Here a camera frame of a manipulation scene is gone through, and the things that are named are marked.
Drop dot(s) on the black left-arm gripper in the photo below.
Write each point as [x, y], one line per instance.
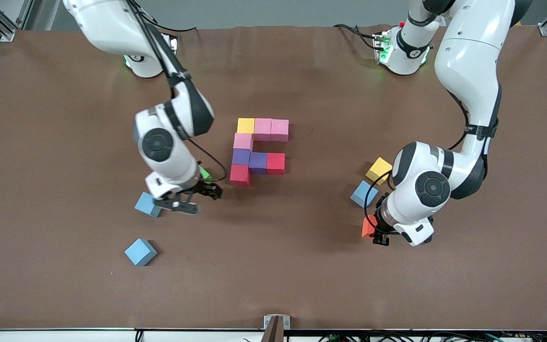
[379, 232]

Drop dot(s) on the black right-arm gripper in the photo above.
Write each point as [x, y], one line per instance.
[205, 189]

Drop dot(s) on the orange foam cube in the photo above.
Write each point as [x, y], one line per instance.
[367, 227]

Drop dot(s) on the green foam cube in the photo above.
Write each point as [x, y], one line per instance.
[205, 174]

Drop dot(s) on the red foam cube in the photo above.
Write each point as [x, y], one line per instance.
[276, 164]
[239, 175]

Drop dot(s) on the purple foam cube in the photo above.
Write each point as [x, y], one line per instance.
[240, 156]
[258, 162]

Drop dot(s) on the blue foam cube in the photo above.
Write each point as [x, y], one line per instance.
[139, 251]
[145, 203]
[363, 194]

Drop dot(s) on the pink foam cube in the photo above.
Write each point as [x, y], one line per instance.
[243, 141]
[279, 130]
[262, 129]

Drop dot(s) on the yellow foam cube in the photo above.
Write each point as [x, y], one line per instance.
[246, 126]
[378, 169]

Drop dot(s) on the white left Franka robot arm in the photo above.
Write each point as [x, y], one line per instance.
[468, 61]

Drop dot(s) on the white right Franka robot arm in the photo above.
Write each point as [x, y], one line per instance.
[107, 23]

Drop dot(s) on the brown table cover sheet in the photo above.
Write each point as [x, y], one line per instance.
[273, 266]

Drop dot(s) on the white table edge rail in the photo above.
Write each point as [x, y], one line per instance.
[64, 336]

